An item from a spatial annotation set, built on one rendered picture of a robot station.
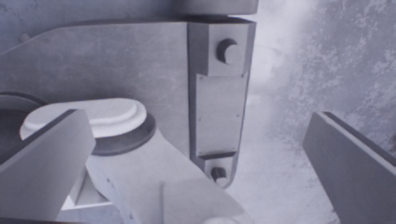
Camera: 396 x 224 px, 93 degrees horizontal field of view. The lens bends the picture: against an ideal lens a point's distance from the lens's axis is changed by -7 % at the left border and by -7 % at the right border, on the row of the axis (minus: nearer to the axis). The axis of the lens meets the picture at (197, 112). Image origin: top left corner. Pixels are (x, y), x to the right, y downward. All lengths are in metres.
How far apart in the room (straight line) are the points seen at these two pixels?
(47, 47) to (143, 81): 0.20
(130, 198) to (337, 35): 0.81
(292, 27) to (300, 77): 0.19
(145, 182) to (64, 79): 0.31
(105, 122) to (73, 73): 0.18
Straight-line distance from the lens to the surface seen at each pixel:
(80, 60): 0.49
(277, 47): 0.74
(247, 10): 0.46
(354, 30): 0.93
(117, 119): 0.35
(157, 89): 0.48
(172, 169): 0.31
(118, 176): 0.32
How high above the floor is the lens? 0.61
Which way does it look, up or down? 58 degrees down
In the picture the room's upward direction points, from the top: 159 degrees clockwise
